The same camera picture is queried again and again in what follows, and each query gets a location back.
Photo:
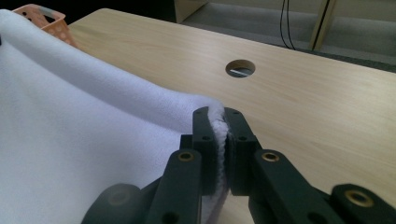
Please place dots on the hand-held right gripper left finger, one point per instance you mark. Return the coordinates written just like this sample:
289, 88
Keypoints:
190, 174

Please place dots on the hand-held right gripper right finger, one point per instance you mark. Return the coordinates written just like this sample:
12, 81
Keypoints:
243, 168

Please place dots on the lavender printed garment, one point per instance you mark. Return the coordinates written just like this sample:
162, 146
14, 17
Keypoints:
77, 124

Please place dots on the pink perforated plastic basket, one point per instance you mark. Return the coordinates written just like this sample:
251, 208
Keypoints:
59, 29

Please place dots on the wooden partition post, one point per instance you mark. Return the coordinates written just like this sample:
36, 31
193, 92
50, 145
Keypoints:
320, 21

